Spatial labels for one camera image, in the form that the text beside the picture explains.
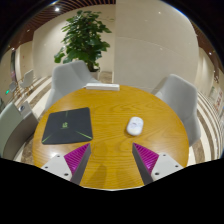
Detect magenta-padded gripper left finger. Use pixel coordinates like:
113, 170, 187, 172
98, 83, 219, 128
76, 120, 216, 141
40, 142, 92, 186

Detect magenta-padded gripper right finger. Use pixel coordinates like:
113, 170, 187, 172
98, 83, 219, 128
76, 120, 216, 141
131, 142, 184, 186

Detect white cartoon-print computer mouse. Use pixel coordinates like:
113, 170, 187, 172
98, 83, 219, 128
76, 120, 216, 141
125, 116, 145, 137

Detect black mouse pad green lines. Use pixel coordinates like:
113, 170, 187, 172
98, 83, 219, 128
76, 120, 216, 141
41, 106, 94, 146

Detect grey-green armchair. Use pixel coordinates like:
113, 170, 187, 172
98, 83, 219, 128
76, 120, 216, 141
0, 100, 39, 161

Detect grey upholstered chair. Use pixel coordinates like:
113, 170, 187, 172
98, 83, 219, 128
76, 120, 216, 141
151, 73, 202, 148
44, 59, 100, 111

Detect white distant chair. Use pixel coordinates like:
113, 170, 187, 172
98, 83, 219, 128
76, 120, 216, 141
8, 80, 19, 98
19, 68, 35, 93

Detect white power strip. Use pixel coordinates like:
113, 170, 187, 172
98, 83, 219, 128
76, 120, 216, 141
85, 82, 121, 92

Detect potted green leafy plant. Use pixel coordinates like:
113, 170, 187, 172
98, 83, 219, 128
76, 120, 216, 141
53, 9, 113, 82

